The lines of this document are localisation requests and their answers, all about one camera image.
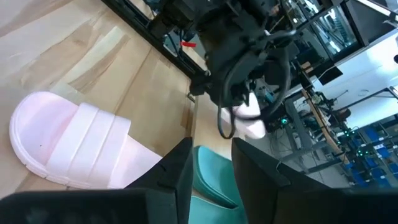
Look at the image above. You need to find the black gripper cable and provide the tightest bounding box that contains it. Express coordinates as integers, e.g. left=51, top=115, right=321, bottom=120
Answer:
left=216, top=51, right=238, bottom=140

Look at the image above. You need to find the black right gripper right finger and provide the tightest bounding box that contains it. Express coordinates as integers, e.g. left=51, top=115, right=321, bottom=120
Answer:
left=231, top=137, right=398, bottom=224

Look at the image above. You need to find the long wooden workbench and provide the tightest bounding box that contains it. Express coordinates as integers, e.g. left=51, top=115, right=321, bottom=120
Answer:
left=284, top=88, right=349, bottom=166

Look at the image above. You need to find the teal rubber slide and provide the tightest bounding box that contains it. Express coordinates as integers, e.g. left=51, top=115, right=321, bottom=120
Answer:
left=188, top=145, right=248, bottom=224

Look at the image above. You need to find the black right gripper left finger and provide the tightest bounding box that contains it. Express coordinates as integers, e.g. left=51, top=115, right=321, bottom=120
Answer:
left=0, top=136, right=194, bottom=224

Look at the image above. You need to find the black monitor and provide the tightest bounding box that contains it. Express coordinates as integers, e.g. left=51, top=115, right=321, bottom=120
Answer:
left=318, top=65, right=345, bottom=86

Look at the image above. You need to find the black computer tower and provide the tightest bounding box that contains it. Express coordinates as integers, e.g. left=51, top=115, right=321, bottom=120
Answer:
left=266, top=105, right=289, bottom=132

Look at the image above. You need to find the rack with blue bins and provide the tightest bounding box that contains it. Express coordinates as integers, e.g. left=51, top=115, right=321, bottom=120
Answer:
left=338, top=124, right=398, bottom=188

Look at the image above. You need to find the pink rubber slide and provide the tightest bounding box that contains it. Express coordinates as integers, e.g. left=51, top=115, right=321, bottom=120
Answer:
left=228, top=91, right=267, bottom=140
left=9, top=91, right=164, bottom=190

